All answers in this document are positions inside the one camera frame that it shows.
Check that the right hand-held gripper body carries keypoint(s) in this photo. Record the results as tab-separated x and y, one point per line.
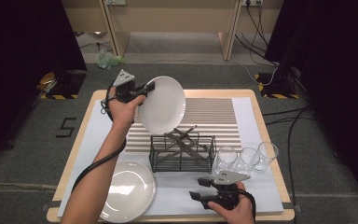
227	194

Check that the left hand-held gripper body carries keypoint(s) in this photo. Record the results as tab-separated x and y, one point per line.
126	90

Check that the white round plate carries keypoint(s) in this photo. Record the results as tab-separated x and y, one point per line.
163	105
154	196
130	189

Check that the clear drinking glass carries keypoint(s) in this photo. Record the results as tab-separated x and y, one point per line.
225	158
245	158
267	155

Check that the steel fork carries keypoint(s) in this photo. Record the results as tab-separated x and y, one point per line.
191	129
180	139

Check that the person's left hand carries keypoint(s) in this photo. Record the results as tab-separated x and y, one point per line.
122	113

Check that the person's right hand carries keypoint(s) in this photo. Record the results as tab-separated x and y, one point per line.
239	214

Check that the green plastic bag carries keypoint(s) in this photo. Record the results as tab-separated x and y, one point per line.
108	59

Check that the black stand base striped tape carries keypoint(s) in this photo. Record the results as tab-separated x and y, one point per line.
276	88
70	85

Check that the striped woven placemat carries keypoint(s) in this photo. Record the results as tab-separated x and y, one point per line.
211	115

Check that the light wooden desk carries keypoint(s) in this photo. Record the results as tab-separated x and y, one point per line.
174	18

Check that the yellow object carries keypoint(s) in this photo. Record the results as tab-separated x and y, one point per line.
47	82

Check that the white power strip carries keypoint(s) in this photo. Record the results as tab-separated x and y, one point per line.
115	2

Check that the black curtain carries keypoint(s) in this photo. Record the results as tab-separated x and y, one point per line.
338	77
21	62

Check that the wall power outlet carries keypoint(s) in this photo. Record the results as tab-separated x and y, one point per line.
251	2

